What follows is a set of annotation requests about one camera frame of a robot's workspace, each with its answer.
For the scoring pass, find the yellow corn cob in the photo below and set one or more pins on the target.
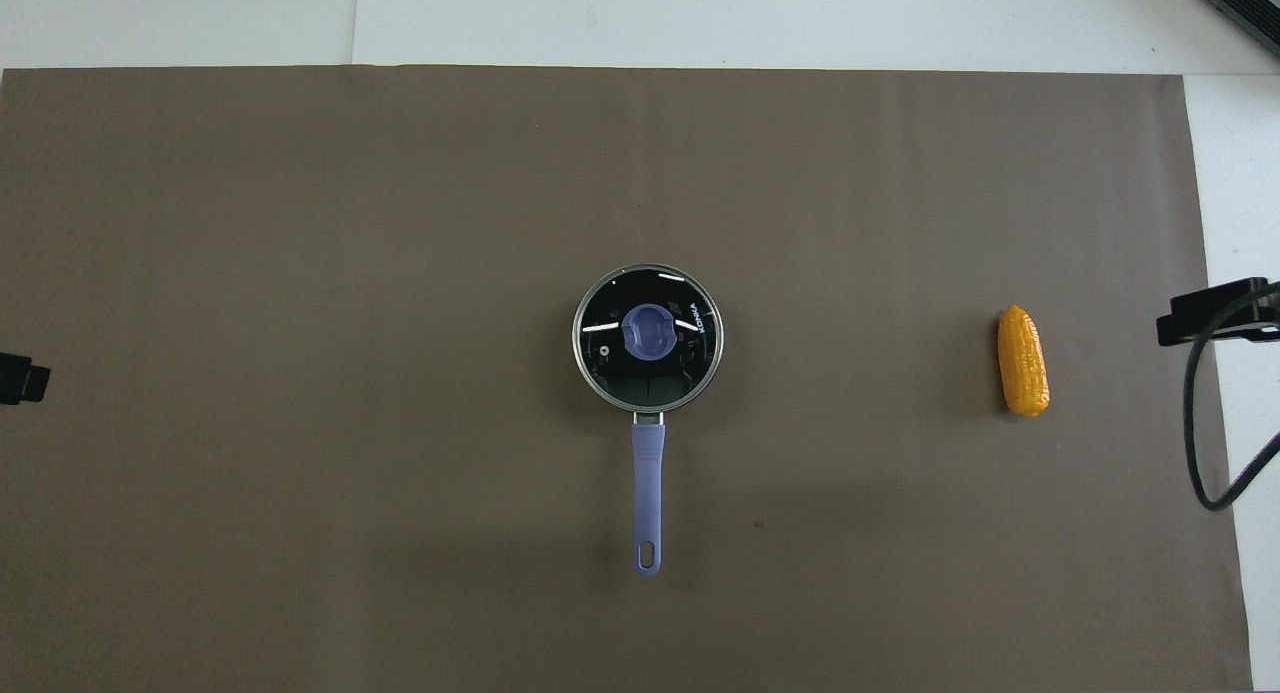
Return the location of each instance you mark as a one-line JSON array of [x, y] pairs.
[[1023, 363]]

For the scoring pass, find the glass pot lid blue knob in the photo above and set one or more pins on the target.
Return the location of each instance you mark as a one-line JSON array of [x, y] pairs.
[[602, 345]]

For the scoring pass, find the brown table mat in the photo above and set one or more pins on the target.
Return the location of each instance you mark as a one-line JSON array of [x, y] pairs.
[[400, 273]]

